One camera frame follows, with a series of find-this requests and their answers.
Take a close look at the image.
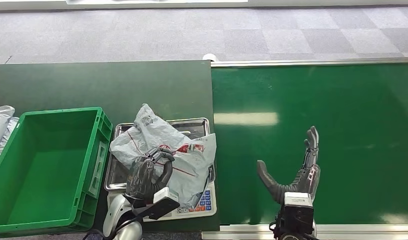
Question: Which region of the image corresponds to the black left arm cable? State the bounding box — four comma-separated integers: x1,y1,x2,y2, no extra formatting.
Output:
83,211,140,240

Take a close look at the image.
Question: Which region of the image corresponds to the wide aluminium conveyor rail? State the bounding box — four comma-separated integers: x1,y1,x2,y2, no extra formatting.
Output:
201,224,408,240

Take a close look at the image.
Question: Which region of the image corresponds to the thin aluminium conveyor rail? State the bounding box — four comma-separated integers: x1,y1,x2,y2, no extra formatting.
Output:
210,56,408,68

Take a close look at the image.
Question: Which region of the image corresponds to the grey plastic mailer bag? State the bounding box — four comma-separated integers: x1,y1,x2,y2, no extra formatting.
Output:
0,116,20,168

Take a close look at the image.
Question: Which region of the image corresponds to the white scale with steel tray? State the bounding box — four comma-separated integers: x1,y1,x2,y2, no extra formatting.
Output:
104,117,218,223

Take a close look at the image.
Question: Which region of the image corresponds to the green plastic crate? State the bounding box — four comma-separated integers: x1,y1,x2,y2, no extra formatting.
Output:
0,106,114,235

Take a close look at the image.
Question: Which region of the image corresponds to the grey plastic mailer package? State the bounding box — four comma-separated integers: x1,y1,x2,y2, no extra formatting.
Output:
110,103,217,210

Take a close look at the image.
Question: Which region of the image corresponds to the green conveyor belt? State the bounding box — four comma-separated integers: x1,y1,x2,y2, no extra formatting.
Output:
210,62,408,227

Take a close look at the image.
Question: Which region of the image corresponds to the white conveyor roller end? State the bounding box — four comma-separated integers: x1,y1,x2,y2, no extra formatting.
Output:
202,52,220,63

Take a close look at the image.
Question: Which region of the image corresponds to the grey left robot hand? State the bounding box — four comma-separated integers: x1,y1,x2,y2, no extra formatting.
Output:
126,147,176,201

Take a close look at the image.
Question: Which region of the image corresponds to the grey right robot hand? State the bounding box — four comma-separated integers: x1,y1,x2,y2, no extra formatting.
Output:
256,125,321,205

